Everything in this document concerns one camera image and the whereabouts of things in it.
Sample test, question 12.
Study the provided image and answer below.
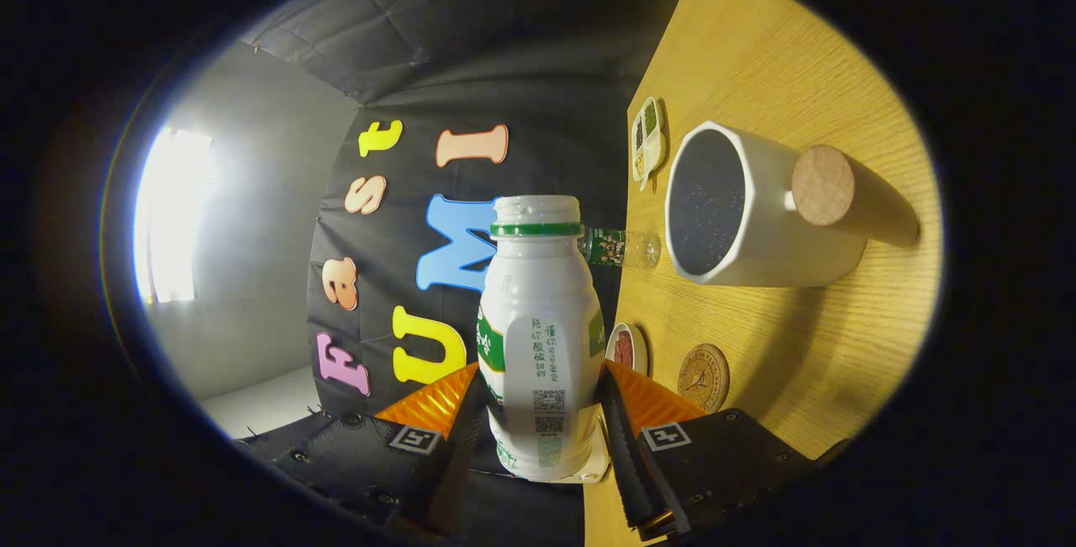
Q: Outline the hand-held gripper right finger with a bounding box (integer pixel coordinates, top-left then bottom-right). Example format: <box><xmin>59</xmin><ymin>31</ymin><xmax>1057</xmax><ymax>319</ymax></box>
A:
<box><xmin>599</xmin><ymin>360</ymin><xmax>850</xmax><ymax>541</ymax></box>

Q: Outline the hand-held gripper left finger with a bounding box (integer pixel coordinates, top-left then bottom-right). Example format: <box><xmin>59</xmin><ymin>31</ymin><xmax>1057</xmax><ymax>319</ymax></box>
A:
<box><xmin>240</xmin><ymin>362</ymin><xmax>488</xmax><ymax>544</ymax></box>

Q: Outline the round wooden coaster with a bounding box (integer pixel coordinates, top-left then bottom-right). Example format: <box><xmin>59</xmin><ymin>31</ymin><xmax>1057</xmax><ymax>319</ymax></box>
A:
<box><xmin>678</xmin><ymin>343</ymin><xmax>731</xmax><ymax>413</ymax></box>

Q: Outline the white juice bottle green label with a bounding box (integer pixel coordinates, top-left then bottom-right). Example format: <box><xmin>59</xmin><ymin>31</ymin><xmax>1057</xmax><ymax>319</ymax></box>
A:
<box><xmin>477</xmin><ymin>195</ymin><xmax>608</xmax><ymax>482</ymax></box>

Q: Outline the white cup with wooden handle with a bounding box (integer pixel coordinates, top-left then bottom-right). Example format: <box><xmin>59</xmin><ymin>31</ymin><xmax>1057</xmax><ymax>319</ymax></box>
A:
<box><xmin>664</xmin><ymin>120</ymin><xmax>921</xmax><ymax>289</ymax></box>

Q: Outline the clear plastic water bottle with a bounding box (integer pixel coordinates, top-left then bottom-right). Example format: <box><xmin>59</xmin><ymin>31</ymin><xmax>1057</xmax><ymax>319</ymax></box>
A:
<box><xmin>580</xmin><ymin>226</ymin><xmax>662</xmax><ymax>270</ymax></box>

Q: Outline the beige round plate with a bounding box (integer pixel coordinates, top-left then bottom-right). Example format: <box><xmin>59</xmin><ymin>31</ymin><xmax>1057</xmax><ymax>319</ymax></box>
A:
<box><xmin>605</xmin><ymin>322</ymin><xmax>649</xmax><ymax>377</ymax></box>

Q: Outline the wooden table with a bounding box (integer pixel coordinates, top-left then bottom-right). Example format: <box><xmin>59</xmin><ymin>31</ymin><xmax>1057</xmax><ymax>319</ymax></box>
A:
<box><xmin>583</xmin><ymin>0</ymin><xmax>944</xmax><ymax>547</ymax></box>

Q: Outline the white divided tray with beans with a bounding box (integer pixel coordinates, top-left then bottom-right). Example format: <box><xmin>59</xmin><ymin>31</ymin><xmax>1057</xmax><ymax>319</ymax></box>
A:
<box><xmin>630</xmin><ymin>96</ymin><xmax>669</xmax><ymax>192</ymax></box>

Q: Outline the black backdrop cloth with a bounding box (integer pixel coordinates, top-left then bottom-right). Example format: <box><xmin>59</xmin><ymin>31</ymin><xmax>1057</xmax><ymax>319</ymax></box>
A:
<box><xmin>235</xmin><ymin>0</ymin><xmax>694</xmax><ymax>547</ymax></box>

